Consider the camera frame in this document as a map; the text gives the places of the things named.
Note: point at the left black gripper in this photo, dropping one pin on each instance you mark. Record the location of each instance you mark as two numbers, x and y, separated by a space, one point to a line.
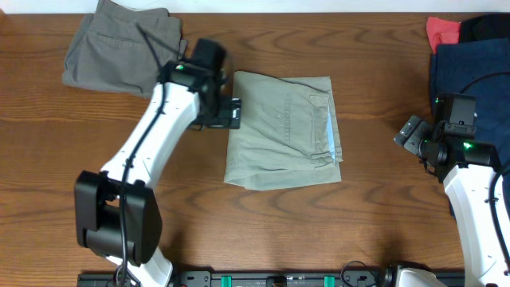
224 119

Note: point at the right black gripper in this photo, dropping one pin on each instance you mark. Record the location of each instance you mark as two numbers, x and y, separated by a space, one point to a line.
420 155

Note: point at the light khaki shorts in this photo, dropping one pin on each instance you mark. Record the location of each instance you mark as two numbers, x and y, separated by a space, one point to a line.
288 136

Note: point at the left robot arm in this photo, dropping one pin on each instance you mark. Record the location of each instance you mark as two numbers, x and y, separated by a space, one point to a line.
117 214

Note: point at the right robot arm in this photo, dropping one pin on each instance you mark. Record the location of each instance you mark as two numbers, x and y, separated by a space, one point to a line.
471 174

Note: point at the navy blue shorts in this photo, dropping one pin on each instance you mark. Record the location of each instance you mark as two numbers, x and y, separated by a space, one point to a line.
480 69

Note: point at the folded grey shorts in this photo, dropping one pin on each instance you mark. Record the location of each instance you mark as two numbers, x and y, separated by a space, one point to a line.
117 50

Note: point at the red garment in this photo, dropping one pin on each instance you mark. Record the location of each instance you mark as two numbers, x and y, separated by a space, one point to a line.
442 32

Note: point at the black garment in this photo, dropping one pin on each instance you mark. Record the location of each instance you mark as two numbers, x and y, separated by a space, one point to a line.
485 27

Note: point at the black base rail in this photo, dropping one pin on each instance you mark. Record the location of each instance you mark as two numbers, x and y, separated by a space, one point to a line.
352 277

